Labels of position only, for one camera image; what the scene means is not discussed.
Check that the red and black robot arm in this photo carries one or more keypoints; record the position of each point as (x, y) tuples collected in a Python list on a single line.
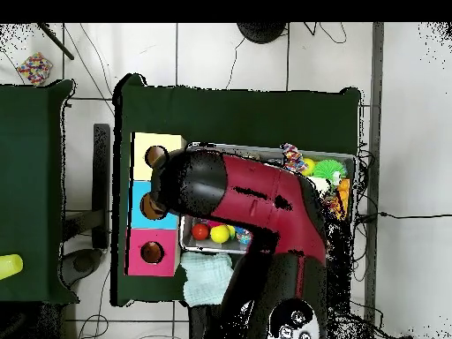
[(261, 198)]

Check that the red ball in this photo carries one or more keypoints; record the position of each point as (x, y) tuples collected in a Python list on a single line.
[(200, 232)]

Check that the multicoloured patterned object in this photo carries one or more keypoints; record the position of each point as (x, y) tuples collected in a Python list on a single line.
[(34, 68)]

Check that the yellow cup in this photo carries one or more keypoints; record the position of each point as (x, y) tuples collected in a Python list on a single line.
[(10, 266)]

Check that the yellow-green ball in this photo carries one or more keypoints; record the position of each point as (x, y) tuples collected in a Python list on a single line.
[(219, 234)]

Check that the clear mesh bin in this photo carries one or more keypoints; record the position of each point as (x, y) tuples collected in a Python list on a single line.
[(212, 247)]

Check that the green spiky ball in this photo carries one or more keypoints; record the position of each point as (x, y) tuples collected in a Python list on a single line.
[(329, 169)]

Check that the yellow tennis ball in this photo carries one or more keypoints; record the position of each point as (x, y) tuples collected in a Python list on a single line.
[(308, 166)]

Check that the black round stand base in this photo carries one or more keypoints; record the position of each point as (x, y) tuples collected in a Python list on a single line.
[(260, 30)]

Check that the mint green cloth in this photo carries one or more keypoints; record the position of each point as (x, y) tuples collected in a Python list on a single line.
[(205, 279)]

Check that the black rod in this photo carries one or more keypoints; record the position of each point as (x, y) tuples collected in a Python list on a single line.
[(55, 41)]

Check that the black chair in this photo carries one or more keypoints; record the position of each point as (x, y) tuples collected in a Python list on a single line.
[(101, 183)]

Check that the multicoloured patterned cloth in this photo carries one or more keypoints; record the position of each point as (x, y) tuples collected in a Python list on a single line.
[(292, 157)]

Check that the wooden box with three holes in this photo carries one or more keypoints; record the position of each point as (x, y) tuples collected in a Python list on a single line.
[(141, 247)]

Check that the dark green tablecloth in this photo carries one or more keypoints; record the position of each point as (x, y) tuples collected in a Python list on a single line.
[(240, 113), (32, 191)]

